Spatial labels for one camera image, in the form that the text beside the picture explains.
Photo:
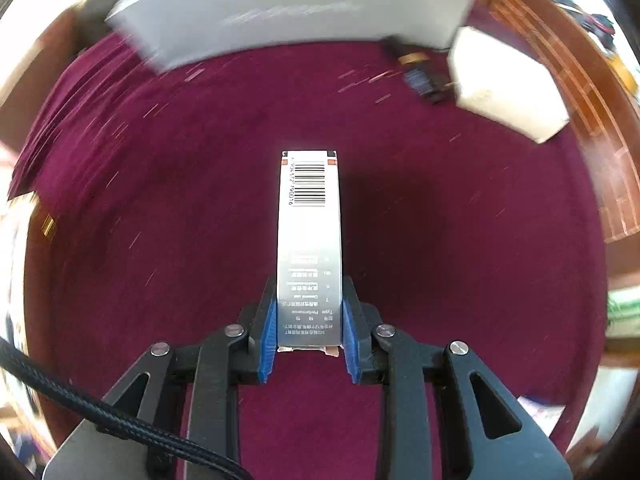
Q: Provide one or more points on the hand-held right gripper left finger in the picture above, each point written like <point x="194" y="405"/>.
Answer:
<point x="268" y="345"/>

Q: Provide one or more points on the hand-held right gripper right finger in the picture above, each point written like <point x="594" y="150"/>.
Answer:
<point x="351" y="345"/>

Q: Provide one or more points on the slim silver carton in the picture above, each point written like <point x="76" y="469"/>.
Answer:
<point x="310" y="240"/>

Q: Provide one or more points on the white gold-trimmed box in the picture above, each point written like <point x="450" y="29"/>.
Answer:
<point x="15" y="285"/>

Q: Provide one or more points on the maroon velvet cloth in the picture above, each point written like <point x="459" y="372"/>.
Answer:
<point x="175" y="185"/>

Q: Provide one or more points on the black marker with blue band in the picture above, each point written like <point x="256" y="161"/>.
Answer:
<point x="425" y="85"/>

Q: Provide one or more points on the black marker with orange band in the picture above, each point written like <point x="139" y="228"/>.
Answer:
<point x="407" y="55"/>

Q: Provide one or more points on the small white cardboard box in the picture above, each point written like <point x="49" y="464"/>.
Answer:
<point x="505" y="85"/>

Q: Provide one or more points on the brown wooden cabinet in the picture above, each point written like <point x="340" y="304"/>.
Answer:
<point x="590" y="125"/>

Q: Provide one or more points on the grey storage box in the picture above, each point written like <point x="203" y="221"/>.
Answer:
<point x="300" y="10"/>

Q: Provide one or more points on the assorted clutter pile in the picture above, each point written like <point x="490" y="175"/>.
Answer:
<point x="595" y="20"/>

